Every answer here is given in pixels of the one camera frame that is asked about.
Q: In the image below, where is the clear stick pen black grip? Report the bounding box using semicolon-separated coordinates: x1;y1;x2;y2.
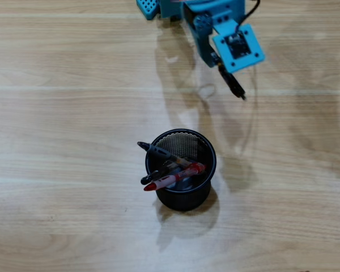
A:
141;161;188;185

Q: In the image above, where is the red retractable pen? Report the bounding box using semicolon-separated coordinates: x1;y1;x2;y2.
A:
143;163;207;192

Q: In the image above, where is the black retractable pen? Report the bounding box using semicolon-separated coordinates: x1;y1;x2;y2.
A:
217;64;247;100

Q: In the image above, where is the black mesh pen holder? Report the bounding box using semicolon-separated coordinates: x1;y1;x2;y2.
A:
144;129;217;212

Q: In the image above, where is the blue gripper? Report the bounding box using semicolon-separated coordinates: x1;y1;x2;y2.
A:
183;0;246;68

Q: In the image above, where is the grey grip retractable pen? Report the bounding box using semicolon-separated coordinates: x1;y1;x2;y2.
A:
137;141;199;168

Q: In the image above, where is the blue wrist camera module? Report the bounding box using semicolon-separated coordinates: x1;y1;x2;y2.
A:
212;24;266;74

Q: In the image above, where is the black camera cable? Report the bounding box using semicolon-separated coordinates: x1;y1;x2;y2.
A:
236;0;261;29

